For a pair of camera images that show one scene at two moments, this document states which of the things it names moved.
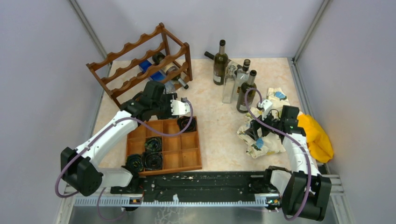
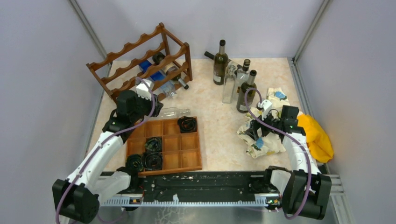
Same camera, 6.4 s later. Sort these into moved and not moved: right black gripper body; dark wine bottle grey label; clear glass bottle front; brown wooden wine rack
Moved: clear glass bottle front
Not moved: dark wine bottle grey label; brown wooden wine rack; right black gripper body
